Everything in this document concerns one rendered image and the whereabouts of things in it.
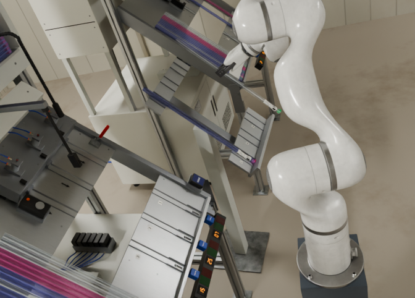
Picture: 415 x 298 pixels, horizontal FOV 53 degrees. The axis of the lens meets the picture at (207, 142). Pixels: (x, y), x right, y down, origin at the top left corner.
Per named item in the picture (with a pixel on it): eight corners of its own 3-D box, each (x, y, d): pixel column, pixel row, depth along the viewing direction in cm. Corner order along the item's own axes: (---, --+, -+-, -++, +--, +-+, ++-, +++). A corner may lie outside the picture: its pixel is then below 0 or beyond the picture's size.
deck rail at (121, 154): (203, 203, 159) (210, 195, 155) (202, 207, 157) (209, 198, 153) (28, 109, 147) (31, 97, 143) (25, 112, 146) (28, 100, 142)
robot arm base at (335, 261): (358, 232, 128) (356, 188, 117) (370, 287, 114) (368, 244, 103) (295, 236, 133) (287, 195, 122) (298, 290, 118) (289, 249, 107)
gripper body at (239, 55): (246, 33, 158) (226, 50, 165) (240, 45, 151) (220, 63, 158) (260, 46, 160) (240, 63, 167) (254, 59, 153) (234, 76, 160)
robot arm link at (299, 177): (354, 230, 107) (349, 159, 93) (282, 245, 109) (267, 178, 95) (339, 196, 117) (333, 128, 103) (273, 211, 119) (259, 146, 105)
